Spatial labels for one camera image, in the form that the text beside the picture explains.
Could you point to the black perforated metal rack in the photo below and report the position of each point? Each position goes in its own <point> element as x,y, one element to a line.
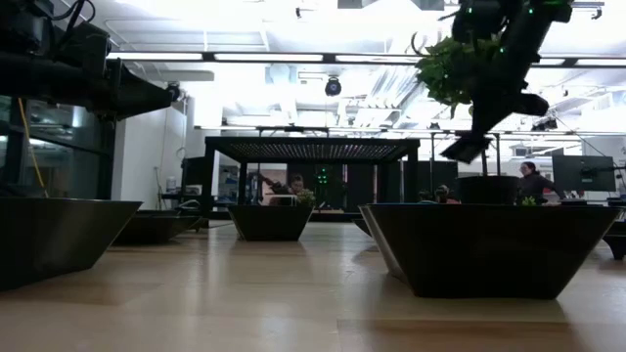
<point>313,149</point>

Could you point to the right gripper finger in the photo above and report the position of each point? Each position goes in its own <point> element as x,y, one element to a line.
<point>467,149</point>

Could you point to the green plant in black pot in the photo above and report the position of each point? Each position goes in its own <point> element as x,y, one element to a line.
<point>440,73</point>

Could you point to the small green desk plant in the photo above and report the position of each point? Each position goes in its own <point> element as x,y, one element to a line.
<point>305,197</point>
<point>528,200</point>

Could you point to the black computer monitor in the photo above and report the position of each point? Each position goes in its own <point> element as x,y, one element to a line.
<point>584,173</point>

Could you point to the black aluminium table frame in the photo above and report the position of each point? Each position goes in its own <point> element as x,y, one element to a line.
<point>337,216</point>

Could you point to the small white bottle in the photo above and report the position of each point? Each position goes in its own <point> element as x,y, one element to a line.
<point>170,185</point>

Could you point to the round black ceiling fixture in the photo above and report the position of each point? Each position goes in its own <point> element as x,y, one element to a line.
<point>333,87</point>
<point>173,93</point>

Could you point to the long ceiling light strip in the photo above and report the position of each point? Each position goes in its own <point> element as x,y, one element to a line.
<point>269,57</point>

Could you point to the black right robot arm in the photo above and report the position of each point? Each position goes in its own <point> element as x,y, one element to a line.
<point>523,29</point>

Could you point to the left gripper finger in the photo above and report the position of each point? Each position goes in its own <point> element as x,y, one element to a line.
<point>142,95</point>

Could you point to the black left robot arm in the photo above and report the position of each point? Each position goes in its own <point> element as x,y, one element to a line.
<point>24,73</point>

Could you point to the person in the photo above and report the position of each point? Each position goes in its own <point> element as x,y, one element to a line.
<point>533,183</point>
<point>444,194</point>
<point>295,186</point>

